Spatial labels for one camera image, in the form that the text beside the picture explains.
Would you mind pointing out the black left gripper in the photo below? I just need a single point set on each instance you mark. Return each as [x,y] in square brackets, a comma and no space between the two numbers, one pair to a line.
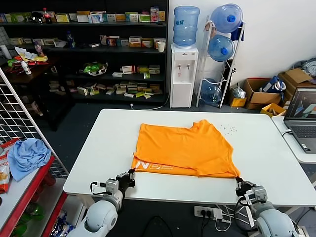
[124,182]

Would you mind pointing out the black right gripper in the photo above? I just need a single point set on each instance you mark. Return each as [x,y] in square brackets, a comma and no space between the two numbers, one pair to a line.
[245,188]

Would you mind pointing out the orange t-shirt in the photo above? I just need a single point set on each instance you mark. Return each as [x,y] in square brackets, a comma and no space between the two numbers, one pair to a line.
[185,148]

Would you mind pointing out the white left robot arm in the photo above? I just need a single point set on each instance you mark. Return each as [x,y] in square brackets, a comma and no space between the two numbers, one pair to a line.
[101,217]

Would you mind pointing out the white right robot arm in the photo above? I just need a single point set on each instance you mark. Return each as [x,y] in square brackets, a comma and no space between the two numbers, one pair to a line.
[271,222]

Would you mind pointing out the pile of grey clothes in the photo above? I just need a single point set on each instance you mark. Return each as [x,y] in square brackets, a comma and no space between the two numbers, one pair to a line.
[307,66]

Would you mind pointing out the white charger plug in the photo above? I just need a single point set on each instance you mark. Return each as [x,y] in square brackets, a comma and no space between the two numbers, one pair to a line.
[218,214]

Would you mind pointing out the white power strip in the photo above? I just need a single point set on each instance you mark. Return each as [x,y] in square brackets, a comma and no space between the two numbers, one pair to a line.
[202,211]

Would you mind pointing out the scattered dark crumbs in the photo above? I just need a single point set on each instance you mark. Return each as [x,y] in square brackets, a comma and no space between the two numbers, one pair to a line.
[229,129]

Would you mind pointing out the white side table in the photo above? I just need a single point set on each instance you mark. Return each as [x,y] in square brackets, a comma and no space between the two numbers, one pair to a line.
[293,150]

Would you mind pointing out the yellow plastic crate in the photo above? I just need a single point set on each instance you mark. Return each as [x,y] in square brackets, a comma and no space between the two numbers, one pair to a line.
[271,109]

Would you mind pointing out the small yellow crate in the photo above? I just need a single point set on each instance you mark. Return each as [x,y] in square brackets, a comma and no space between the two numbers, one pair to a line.
[239,102]

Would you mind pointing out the grey laptop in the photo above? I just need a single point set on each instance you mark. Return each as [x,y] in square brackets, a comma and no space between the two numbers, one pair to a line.
[302,128]

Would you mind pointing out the blue patterned package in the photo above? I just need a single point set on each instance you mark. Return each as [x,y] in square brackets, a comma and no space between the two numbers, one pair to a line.
[60,224]

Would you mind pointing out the red-edged cardboard box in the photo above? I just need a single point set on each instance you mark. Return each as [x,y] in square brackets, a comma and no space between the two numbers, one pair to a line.
[256,97]

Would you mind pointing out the silver foil bag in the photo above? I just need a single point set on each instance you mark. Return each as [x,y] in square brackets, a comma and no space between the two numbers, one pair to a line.
[239,92]

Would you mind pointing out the small green medicine box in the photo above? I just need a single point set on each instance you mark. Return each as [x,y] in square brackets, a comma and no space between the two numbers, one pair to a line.
[147,75]

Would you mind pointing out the flat white medicine box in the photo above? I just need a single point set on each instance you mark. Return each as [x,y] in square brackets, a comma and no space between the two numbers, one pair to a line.
[117,74]

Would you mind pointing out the blue white bag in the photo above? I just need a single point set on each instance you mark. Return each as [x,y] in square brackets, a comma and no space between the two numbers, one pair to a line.
[272,85]

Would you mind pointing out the green plastic bottle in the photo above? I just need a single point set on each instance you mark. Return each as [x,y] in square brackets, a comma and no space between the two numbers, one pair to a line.
[34,212]

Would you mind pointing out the light blue cloth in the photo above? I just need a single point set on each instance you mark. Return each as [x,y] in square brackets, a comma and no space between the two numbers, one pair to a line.
[28,158]

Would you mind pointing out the red white medicine box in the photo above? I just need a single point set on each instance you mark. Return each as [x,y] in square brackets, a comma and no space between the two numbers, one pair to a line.
[128,69]

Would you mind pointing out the yellow green medicine box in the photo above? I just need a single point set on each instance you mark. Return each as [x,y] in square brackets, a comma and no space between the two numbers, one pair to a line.
[143,69]

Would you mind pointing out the white water dispenser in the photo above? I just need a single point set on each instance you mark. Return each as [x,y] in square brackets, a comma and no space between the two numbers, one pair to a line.
[184,79]

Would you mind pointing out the red white cart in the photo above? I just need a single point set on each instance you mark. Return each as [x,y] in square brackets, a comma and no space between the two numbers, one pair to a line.
[22,195]

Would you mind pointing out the bowl with green fruit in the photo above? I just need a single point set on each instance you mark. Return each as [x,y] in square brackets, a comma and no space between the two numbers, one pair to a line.
[93,67]

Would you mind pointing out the black shelving unit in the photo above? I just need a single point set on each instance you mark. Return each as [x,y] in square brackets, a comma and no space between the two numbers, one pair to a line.
[111,59]

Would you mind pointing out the open brown cardboard box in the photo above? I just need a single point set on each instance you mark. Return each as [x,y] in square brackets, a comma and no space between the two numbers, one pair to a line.
[296,75]

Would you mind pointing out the red white snack bag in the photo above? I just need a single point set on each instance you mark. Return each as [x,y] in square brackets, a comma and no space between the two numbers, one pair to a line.
[8,145]

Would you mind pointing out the white metal jug rack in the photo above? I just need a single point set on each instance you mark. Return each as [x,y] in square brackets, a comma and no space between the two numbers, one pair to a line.
[202,61]

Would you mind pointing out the orange chips bag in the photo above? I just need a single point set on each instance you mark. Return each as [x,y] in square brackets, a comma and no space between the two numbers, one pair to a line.
[3,175]

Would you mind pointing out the white paper cup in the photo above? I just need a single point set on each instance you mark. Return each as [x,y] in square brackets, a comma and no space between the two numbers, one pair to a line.
[160,47]

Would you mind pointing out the white teal medicine box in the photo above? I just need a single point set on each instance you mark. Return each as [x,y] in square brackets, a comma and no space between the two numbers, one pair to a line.
[122,43]

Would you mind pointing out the yellow white medicine box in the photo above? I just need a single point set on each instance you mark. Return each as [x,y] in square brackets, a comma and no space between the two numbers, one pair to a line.
[134,42]
[62,17]

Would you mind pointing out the red orange medicine box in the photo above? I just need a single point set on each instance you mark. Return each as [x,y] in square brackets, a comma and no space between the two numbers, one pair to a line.
[112,42]

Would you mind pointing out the small flat white box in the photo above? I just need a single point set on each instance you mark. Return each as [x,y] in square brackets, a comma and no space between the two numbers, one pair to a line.
[94,45]

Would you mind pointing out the tall white red box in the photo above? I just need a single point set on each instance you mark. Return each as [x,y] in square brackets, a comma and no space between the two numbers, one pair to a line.
[103,40]

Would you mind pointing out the dark wooden table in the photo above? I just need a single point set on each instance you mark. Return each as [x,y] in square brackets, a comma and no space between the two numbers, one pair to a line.
[37,74]

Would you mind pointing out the blue plastic bottle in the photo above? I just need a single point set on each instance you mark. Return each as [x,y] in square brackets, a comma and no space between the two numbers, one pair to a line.
[70,39]

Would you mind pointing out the white bottle red cap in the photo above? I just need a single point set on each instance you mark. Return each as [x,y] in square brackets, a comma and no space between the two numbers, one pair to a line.
[26,69]

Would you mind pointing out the navy blue cloth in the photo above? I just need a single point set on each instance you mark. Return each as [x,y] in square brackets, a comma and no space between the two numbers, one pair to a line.
[238,33]

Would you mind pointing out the purple bottle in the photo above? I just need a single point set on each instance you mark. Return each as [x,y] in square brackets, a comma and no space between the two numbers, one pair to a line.
[39,49]

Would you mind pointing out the yellow paper envelope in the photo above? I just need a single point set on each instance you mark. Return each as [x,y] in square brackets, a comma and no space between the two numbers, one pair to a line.
[29,55]

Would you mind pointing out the labelled blue water jug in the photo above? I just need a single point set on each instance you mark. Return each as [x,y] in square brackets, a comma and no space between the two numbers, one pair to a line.
[185,27]

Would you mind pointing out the light green medicine box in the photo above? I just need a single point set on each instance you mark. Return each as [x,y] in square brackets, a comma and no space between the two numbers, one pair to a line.
[144,18]

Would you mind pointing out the flat yellow medicine box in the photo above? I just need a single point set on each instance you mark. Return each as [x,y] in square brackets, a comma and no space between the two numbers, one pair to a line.
[120,17]

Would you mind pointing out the blue white medicine box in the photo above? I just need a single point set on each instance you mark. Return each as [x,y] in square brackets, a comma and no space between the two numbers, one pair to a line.
[96,18]

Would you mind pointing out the tall pink blue carton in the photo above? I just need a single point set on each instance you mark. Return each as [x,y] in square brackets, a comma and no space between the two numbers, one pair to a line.
[154,14]

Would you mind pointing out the small white medicine box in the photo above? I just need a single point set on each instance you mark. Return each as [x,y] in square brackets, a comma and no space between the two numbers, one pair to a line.
[73,16]

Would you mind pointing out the white paper roll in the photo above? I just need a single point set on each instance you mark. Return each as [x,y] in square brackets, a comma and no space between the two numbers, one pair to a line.
[3,51]

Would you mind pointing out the cola bottle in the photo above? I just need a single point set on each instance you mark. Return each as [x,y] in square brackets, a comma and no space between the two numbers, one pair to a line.
[47,16]

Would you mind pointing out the shiny black bowl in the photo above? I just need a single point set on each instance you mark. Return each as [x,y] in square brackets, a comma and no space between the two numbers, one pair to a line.
[37,17]

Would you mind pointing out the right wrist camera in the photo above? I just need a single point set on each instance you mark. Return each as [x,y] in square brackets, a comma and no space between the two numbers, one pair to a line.
[258,195]

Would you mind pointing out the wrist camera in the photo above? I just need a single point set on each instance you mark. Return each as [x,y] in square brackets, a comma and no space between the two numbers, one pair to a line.
[258,195]
[111,186]

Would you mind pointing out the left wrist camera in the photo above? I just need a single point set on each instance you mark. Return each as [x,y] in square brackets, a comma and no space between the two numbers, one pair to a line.
[111,186]

